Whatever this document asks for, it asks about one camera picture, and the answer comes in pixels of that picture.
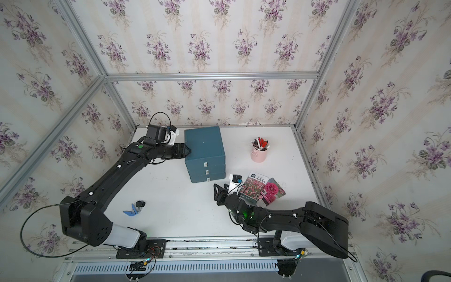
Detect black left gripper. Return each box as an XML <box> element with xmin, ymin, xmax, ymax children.
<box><xmin>154</xmin><ymin>141</ymin><xmax>192</xmax><ymax>160</ymax></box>

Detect mixed flower seed bag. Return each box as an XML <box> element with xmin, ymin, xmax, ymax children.
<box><xmin>239</xmin><ymin>172</ymin><xmax>270</xmax><ymax>208</ymax></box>

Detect teal three-drawer cabinet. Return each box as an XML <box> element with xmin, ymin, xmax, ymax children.
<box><xmin>184</xmin><ymin>126</ymin><xmax>226</xmax><ymax>183</ymax></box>

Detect pink flower seed bag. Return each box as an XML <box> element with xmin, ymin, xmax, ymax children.
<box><xmin>257</xmin><ymin>178</ymin><xmax>286</xmax><ymax>208</ymax></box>

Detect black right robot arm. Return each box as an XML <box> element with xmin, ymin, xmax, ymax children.
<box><xmin>213</xmin><ymin>184</ymin><xmax>349</xmax><ymax>259</ymax></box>

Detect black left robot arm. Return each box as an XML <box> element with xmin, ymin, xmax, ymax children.
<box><xmin>59</xmin><ymin>125</ymin><xmax>191</xmax><ymax>253</ymax></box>

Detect pink pen cup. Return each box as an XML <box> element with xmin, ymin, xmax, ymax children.
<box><xmin>251</xmin><ymin>148</ymin><xmax>267</xmax><ymax>163</ymax></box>

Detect red and black pens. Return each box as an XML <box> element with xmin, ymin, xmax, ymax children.
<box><xmin>252</xmin><ymin>137</ymin><xmax>270</xmax><ymax>152</ymax></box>

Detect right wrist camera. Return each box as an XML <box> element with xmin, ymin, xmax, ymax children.
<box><xmin>228</xmin><ymin>174</ymin><xmax>243</xmax><ymax>194</ymax></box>

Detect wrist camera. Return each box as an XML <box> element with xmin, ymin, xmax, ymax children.
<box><xmin>228</xmin><ymin>174</ymin><xmax>243</xmax><ymax>194</ymax></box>
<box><xmin>164</xmin><ymin>125</ymin><xmax>180</xmax><ymax>146</ymax></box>

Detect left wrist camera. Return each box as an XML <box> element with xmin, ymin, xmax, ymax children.
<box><xmin>164</xmin><ymin>125</ymin><xmax>180</xmax><ymax>146</ymax></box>

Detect aluminium front rail frame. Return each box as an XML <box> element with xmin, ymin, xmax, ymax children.
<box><xmin>52</xmin><ymin>235</ymin><xmax>367</xmax><ymax>282</ymax></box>

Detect blue keychain with key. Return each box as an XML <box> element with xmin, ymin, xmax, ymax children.
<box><xmin>123</xmin><ymin>200</ymin><xmax>146</xmax><ymax>217</ymax></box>

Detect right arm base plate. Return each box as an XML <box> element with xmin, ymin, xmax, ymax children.
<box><xmin>255</xmin><ymin>237</ymin><xmax>306</xmax><ymax>257</ymax></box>

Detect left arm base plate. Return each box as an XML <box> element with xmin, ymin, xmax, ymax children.
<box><xmin>115</xmin><ymin>239</ymin><xmax>167</xmax><ymax>259</ymax></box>

